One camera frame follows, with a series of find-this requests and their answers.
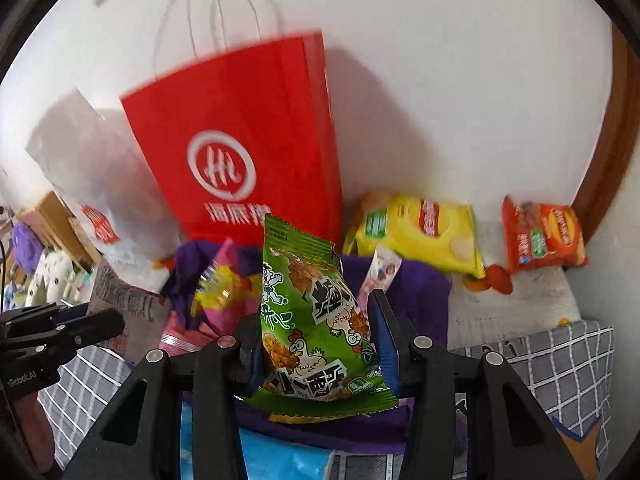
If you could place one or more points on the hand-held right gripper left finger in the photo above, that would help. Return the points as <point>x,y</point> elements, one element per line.
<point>248,355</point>

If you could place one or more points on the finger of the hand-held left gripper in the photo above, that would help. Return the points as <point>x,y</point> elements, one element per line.
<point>100,327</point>
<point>40,320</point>

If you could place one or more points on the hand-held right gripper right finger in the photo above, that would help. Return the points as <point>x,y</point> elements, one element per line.
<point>385,350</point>

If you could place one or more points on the clear printed snack packet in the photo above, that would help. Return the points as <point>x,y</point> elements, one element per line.
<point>125,305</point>

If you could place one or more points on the green snack packet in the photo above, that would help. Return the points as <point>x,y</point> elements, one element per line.
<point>310,310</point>

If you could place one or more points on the yellow triangular snack packet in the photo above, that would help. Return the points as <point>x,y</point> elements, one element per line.
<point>300,417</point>

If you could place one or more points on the person's left forearm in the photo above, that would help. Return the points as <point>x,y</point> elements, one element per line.
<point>35,430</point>

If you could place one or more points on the white plush toy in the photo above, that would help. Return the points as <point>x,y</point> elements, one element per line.
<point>50,275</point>

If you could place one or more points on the purple cloth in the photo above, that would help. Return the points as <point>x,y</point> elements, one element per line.
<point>420,300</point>

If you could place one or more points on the yellow and pink snack packet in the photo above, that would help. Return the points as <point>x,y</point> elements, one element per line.
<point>225,290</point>

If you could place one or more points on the purple plush toy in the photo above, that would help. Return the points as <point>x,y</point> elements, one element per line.
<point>27,247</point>

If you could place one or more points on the slim pink snack stick packet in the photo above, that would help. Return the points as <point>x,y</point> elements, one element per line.
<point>382,275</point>

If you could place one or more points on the brown cardboard boxes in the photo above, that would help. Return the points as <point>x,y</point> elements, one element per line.
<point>55,215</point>

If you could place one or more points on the blue tissue pack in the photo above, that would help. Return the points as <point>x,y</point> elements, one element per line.
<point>280,460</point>

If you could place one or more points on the yellow chips bag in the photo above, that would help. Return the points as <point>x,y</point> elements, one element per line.
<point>425,230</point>

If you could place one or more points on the white printed cloth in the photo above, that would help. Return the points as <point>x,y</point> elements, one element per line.
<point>520,305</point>

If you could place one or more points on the white bag with red logo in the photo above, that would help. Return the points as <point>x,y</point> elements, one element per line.
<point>100,170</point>

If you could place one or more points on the grey checked blanket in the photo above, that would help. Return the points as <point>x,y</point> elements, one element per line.
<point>550,370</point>

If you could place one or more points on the orange chips bag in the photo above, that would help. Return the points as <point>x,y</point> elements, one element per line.
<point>545,235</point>

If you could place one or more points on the red paper bag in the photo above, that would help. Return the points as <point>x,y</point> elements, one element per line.
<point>240,120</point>

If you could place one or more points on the brown wooden door frame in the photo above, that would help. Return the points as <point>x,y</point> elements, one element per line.
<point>610,160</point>

